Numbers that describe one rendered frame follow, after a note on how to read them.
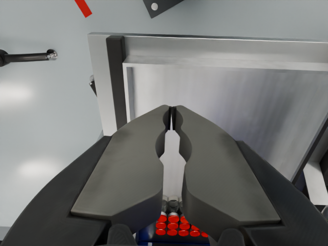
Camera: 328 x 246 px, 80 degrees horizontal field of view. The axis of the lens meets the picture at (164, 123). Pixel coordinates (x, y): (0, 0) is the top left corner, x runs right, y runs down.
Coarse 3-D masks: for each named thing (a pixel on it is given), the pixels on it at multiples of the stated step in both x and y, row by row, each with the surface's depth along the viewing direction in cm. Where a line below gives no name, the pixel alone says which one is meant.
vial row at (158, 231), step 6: (156, 228) 39; (168, 228) 39; (180, 228) 39; (162, 234) 39; (168, 234) 39; (174, 234) 39; (180, 234) 39; (186, 234) 39; (192, 234) 39; (198, 234) 39; (204, 234) 39
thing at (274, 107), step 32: (128, 64) 22; (160, 64) 22; (192, 64) 23; (224, 64) 23; (256, 64) 23; (288, 64) 24; (320, 64) 24; (128, 96) 25; (160, 96) 28; (192, 96) 28; (224, 96) 28; (256, 96) 28; (288, 96) 28; (320, 96) 26; (224, 128) 31; (256, 128) 30; (288, 128) 30; (320, 128) 26; (160, 160) 35; (288, 160) 32
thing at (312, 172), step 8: (320, 144) 32; (320, 152) 33; (312, 160) 34; (304, 168) 33; (312, 168) 33; (320, 168) 33; (304, 176) 33; (312, 176) 33; (320, 176) 33; (312, 184) 32; (320, 184) 32; (312, 192) 32; (320, 192) 32; (312, 200) 31; (320, 200) 31
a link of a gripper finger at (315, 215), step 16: (240, 144) 9; (256, 160) 8; (256, 176) 7; (272, 176) 7; (272, 192) 7; (288, 192) 7; (288, 208) 6; (304, 208) 6; (272, 224) 6; (288, 224) 6; (304, 224) 6; (320, 224) 6; (256, 240) 5; (272, 240) 5; (288, 240) 5; (304, 240) 5; (320, 240) 5
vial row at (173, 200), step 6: (168, 198) 39; (174, 198) 39; (180, 198) 39; (162, 204) 38; (168, 204) 38; (174, 204) 38; (180, 204) 38; (162, 210) 37; (168, 210) 37; (174, 210) 37; (180, 210) 37; (162, 216) 36; (168, 216) 36; (174, 216) 36; (180, 216) 37; (174, 222) 37; (186, 222) 37
